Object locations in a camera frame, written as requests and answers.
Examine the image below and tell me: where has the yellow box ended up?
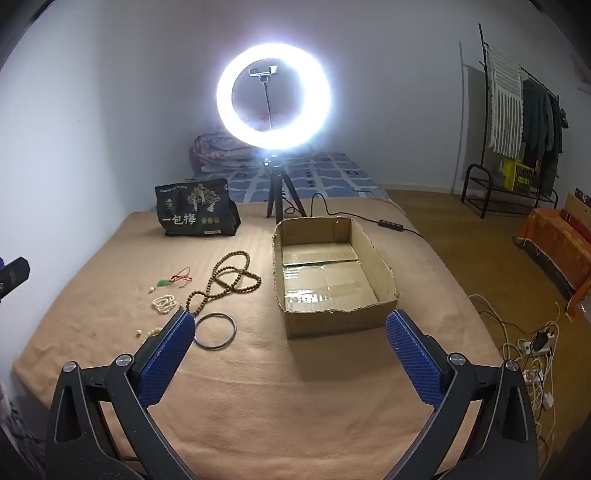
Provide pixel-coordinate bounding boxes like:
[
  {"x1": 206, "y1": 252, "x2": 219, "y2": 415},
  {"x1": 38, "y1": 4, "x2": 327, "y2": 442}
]
[{"x1": 501, "y1": 159, "x2": 535, "y2": 192}]

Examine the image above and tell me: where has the folded floral quilt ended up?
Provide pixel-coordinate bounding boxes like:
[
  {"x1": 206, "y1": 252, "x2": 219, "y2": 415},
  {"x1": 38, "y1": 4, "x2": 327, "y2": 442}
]
[{"x1": 188, "y1": 131, "x2": 269, "y2": 174}]

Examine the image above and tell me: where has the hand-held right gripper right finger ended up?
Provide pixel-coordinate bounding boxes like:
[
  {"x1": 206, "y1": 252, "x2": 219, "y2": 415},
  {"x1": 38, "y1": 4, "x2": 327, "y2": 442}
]
[{"x1": 385, "y1": 309, "x2": 540, "y2": 480}]

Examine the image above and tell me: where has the black printed bag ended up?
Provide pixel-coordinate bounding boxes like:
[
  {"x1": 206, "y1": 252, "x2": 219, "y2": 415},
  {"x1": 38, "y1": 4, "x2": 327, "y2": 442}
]
[{"x1": 154, "y1": 178, "x2": 242, "y2": 238}]

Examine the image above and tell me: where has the cardboard box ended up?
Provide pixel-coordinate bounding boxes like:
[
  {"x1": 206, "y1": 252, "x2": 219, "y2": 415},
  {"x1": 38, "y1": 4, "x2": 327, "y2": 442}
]
[{"x1": 271, "y1": 216, "x2": 399, "y2": 340}]

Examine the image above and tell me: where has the blue patterned bed sheet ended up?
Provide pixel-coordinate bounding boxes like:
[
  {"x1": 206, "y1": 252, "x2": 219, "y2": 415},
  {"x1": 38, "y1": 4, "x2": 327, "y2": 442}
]
[{"x1": 185, "y1": 150, "x2": 391, "y2": 206}]

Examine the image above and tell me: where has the metal bangle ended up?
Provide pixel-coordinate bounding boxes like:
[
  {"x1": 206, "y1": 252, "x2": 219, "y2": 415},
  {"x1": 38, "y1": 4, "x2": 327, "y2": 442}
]
[{"x1": 194, "y1": 313, "x2": 238, "y2": 349}]

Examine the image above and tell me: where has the dark grey hanging garment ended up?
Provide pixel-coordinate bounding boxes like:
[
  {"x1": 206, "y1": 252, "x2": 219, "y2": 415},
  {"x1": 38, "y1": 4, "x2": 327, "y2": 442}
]
[{"x1": 549, "y1": 90, "x2": 570, "y2": 195}]

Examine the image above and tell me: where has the wooden bead necklace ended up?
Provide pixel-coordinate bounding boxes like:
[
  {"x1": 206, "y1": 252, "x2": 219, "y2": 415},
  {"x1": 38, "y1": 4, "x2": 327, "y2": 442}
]
[{"x1": 185, "y1": 251, "x2": 262, "y2": 319}]

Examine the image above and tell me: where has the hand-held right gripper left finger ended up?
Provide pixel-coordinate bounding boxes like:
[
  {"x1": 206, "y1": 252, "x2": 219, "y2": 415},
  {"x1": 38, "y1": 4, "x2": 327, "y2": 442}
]
[{"x1": 45, "y1": 308, "x2": 197, "y2": 480}]

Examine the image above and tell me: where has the white ring light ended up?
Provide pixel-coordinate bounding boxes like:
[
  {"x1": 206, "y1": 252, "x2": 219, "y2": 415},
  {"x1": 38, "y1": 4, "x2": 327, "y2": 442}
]
[{"x1": 216, "y1": 41, "x2": 332, "y2": 151}]

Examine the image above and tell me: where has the dark green hanging jacket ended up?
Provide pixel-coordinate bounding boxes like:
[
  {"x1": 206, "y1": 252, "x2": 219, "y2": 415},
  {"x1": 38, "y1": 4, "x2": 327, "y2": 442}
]
[{"x1": 521, "y1": 78, "x2": 555, "y2": 155}]

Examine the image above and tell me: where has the white power strip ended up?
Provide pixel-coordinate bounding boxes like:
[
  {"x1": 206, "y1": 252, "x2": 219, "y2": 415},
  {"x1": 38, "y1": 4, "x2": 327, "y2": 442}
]
[{"x1": 516, "y1": 339, "x2": 554, "y2": 357}]

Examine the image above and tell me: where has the black tripod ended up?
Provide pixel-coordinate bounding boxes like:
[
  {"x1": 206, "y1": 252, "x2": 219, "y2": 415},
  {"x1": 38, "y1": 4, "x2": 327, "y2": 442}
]
[{"x1": 261, "y1": 154, "x2": 309, "y2": 226}]

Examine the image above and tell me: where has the black power cable with switch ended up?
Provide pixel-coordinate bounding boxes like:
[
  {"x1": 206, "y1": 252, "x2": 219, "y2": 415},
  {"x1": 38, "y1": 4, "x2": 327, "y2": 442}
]
[{"x1": 281, "y1": 193, "x2": 423, "y2": 240}]

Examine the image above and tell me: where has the brown wooden board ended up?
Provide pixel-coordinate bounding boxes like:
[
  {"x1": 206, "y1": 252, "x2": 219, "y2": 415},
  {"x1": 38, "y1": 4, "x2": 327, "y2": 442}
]
[{"x1": 566, "y1": 191, "x2": 591, "y2": 219}]

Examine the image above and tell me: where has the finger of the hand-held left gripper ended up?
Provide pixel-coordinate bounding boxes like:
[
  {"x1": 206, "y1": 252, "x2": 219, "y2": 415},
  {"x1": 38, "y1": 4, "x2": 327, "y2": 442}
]
[{"x1": 0, "y1": 257, "x2": 31, "y2": 298}]

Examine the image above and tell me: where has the green pendant with red cord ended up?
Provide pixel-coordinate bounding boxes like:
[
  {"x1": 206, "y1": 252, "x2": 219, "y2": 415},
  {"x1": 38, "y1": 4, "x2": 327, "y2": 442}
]
[{"x1": 156, "y1": 267, "x2": 194, "y2": 289}]

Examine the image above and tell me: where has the orange cloth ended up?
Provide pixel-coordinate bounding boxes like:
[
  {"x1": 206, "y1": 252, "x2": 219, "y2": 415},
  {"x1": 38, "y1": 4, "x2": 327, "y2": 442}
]
[{"x1": 513, "y1": 208, "x2": 591, "y2": 319}]

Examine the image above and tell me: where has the striped white towel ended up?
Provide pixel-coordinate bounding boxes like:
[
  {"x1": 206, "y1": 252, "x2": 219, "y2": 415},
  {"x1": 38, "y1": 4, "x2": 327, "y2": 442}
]
[{"x1": 486, "y1": 46, "x2": 525, "y2": 155}]

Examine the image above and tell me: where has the black clothes rack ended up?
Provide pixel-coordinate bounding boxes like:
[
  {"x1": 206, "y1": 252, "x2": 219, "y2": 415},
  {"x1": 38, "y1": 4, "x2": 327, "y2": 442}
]
[{"x1": 461, "y1": 23, "x2": 572, "y2": 219}]

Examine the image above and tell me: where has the dark patterned cloth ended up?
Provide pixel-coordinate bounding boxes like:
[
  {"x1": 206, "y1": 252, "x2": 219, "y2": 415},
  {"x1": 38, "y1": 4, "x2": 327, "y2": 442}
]
[{"x1": 0, "y1": 381, "x2": 47, "y2": 480}]

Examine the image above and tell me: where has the phone holder on pole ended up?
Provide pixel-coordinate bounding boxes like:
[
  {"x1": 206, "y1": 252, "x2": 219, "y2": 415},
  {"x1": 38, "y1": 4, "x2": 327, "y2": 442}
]
[{"x1": 248, "y1": 65, "x2": 281, "y2": 139}]

